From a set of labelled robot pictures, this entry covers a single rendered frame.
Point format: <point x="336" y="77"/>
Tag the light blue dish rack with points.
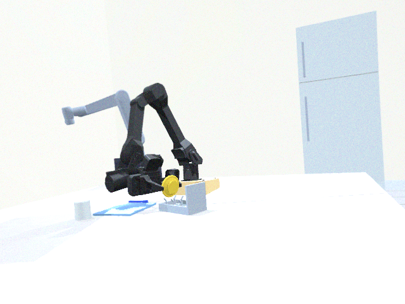
<point x="195" y="201"/>

